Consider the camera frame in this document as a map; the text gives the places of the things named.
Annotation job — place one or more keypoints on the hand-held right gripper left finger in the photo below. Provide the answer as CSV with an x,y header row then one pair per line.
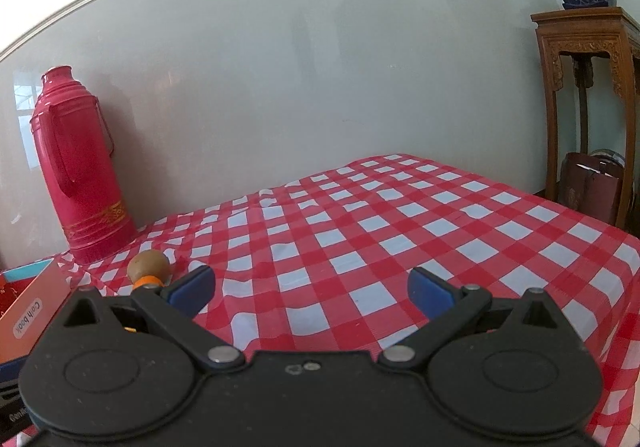
x,y
192,286

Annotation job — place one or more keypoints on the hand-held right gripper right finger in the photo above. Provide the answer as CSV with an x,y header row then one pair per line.
x,y
430,291

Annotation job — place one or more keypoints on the small orange tangerine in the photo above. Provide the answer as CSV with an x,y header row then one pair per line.
x,y
146,283

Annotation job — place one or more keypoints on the colourful cardboard box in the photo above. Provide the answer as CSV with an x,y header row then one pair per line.
x,y
30,307

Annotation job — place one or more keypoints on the red white checkered tablecloth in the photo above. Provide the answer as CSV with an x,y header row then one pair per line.
x,y
375,237

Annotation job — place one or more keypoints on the red thermos flask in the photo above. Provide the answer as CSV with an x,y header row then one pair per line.
x,y
80,167

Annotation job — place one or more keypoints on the dark red bag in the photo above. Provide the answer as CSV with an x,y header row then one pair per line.
x,y
590,192

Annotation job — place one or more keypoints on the grey round object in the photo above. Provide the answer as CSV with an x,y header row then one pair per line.
x,y
612,161

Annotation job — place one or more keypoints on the carved wooden plant stand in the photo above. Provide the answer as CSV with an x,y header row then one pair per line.
x,y
580,32

